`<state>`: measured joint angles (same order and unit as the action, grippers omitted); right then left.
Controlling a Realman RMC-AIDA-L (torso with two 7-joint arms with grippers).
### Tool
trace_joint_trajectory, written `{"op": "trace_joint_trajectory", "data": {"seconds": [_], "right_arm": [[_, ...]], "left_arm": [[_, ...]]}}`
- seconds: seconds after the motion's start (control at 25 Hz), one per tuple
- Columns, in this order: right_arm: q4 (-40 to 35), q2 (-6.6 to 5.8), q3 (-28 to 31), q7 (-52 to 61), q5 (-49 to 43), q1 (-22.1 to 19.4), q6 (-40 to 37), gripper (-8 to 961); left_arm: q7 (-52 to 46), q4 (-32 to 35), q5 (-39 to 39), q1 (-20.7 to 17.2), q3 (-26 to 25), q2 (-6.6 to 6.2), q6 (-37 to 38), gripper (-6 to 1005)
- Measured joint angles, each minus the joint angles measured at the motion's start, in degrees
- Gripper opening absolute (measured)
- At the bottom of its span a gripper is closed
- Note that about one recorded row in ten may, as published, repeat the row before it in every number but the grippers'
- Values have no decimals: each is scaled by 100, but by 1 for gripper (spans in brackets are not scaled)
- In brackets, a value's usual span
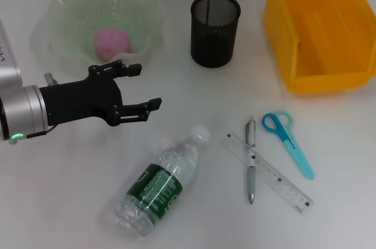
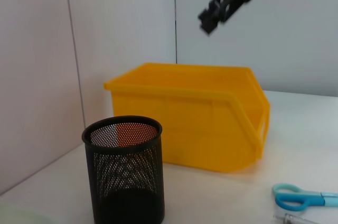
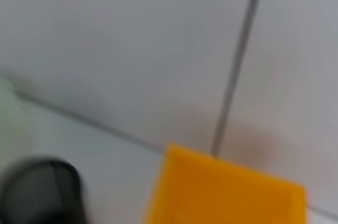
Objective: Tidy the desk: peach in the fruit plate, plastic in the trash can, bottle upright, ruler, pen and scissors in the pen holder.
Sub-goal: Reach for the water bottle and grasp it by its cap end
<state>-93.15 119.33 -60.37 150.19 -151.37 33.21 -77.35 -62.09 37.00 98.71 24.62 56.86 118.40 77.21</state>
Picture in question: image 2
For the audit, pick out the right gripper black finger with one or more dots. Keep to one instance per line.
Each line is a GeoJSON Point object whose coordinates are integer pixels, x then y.
{"type": "Point", "coordinates": [227, 10]}
{"type": "Point", "coordinates": [214, 7]}

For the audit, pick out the blue teal scissors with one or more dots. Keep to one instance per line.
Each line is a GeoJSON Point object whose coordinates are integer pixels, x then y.
{"type": "Point", "coordinates": [290, 197]}

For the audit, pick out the black mesh pen holder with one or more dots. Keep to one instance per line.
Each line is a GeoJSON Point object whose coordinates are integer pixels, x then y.
{"type": "Point", "coordinates": [124, 181]}

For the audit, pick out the grey clear ballpoint pen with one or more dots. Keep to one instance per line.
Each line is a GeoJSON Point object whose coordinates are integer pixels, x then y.
{"type": "Point", "coordinates": [293, 219]}

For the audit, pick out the translucent green fruit plate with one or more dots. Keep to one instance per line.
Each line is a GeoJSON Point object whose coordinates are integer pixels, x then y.
{"type": "Point", "coordinates": [18, 216]}

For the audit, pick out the yellow plastic storage bin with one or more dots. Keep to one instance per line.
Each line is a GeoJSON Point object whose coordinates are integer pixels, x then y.
{"type": "Point", "coordinates": [190, 129]}

